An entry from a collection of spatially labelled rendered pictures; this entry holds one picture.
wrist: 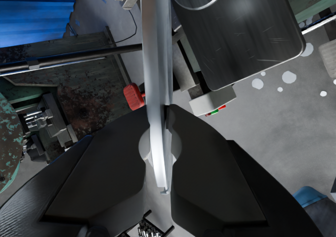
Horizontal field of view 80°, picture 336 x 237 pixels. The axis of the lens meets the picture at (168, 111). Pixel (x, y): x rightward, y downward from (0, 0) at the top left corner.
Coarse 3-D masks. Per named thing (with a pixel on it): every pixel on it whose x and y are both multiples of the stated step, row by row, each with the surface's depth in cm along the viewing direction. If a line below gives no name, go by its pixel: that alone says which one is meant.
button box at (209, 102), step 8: (224, 88) 58; (232, 88) 60; (200, 96) 54; (208, 96) 53; (216, 96) 55; (224, 96) 57; (232, 96) 59; (192, 104) 57; (200, 104) 55; (208, 104) 53; (216, 104) 54; (200, 112) 56
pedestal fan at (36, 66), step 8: (120, 40) 127; (88, 48) 111; (104, 48) 112; (112, 48) 115; (120, 48) 118; (128, 48) 122; (136, 48) 126; (40, 56) 95; (48, 56) 94; (56, 56) 96; (64, 56) 98; (72, 56) 100; (80, 56) 103; (88, 56) 106; (96, 56) 109; (0, 64) 83; (8, 64) 84; (16, 64) 86; (24, 64) 88; (32, 64) 89; (40, 64) 92; (48, 64) 94
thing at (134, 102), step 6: (132, 84) 52; (126, 90) 54; (132, 90) 52; (138, 90) 52; (126, 96) 55; (132, 96) 53; (138, 96) 52; (132, 102) 54; (138, 102) 52; (132, 108) 55
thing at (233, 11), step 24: (192, 0) 29; (216, 0) 27; (240, 0) 25; (264, 0) 23; (192, 24) 31; (216, 24) 28; (240, 24) 26; (264, 24) 24; (288, 24) 22; (192, 48) 32; (216, 48) 29; (240, 48) 27; (264, 48) 25; (288, 48) 23; (216, 72) 31; (240, 72) 28
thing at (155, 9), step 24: (144, 0) 9; (168, 0) 24; (144, 24) 9; (168, 24) 27; (144, 48) 9; (168, 48) 29; (144, 72) 10; (168, 72) 30; (168, 96) 19; (168, 144) 17; (168, 192) 17
